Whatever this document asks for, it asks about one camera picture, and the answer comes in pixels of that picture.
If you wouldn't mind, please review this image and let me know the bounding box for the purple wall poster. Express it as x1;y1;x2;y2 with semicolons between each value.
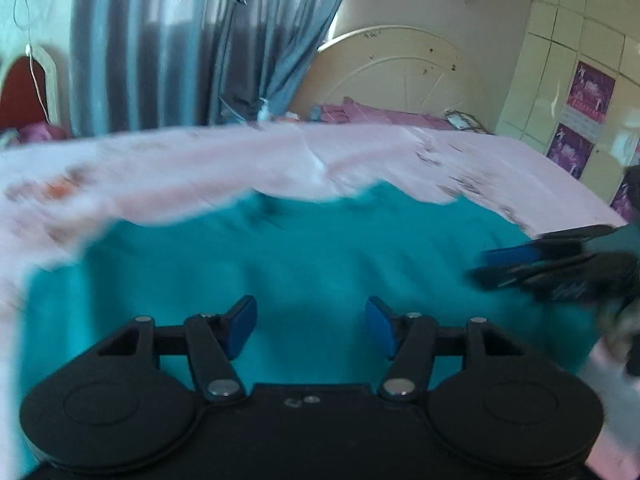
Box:
546;124;595;180
610;175;640;222
567;61;617;121

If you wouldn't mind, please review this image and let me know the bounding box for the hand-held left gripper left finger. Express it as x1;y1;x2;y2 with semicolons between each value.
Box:
95;295;259;406

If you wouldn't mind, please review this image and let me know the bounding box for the white cable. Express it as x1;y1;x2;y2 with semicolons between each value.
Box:
14;0;52;122

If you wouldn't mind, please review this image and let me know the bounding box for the checked patterned pillow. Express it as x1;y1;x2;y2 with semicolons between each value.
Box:
444;110;489;134

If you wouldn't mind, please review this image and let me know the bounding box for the cream round headboard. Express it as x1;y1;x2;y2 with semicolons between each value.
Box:
294;26;494;134

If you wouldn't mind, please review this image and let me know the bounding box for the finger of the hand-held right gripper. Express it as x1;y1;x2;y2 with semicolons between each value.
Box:
481;225;617;267
467;254;601;293

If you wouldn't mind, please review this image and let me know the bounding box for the pink floral bed sheet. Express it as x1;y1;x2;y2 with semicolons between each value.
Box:
0;122;640;480

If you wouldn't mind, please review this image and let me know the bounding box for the teal long-sleeve sweatshirt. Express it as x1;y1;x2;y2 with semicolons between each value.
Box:
19;182;603;466

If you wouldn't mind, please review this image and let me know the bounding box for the magenta pillow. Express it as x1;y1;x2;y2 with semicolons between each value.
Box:
15;122;69;144

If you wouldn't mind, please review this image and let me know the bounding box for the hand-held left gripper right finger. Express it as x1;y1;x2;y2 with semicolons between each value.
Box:
365;295;527;405

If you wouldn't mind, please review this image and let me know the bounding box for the pink folded blanket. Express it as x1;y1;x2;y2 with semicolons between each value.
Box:
309;97;452;129

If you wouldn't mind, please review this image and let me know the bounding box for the grey-blue curtain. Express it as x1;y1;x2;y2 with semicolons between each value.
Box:
70;0;362;137

